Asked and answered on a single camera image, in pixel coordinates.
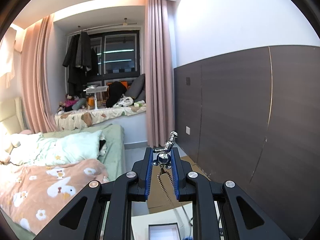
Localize pink curtain right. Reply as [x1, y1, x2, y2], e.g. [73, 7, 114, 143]
[144, 0, 174, 147]

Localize hanging dark clothes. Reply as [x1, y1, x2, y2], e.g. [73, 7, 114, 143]
[62, 32, 99, 97]

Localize small white folding table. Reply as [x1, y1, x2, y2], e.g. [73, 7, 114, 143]
[84, 85, 108, 110]

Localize black jewelry box white interior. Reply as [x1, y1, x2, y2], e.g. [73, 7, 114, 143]
[148, 223, 180, 240]

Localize pink curtain left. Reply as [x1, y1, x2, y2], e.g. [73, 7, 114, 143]
[21, 14, 56, 133]

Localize flattened brown cardboard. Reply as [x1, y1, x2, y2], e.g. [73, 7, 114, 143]
[147, 154, 211, 214]

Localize dark wood wall panel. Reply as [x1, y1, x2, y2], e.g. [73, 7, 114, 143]
[174, 45, 319, 239]

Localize window with dark frame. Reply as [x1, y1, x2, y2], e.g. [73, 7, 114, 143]
[86, 30, 141, 87]

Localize pink curtain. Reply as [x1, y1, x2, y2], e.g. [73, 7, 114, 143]
[21, 14, 56, 133]
[144, 0, 174, 147]

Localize green bed sheet mattress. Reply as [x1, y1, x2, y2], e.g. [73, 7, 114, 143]
[44, 124, 125, 181]

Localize mint green quilt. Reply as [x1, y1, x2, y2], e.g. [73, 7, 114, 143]
[10, 130, 106, 166]

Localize white side table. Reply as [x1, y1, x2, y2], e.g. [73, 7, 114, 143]
[131, 203, 193, 239]

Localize grey pillow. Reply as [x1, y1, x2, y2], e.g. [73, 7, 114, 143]
[125, 74, 146, 102]

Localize plush toys pile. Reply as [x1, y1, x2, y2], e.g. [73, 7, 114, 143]
[57, 94, 86, 113]

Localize pink duck pattern blanket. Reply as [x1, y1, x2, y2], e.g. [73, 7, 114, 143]
[1, 159, 109, 235]

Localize beige padded headboard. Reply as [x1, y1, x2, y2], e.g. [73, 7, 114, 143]
[0, 97, 27, 135]

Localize white wall socket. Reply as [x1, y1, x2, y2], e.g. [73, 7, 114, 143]
[185, 126, 190, 135]

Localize patterned window seat cushion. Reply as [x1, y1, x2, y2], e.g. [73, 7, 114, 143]
[54, 103, 146, 131]

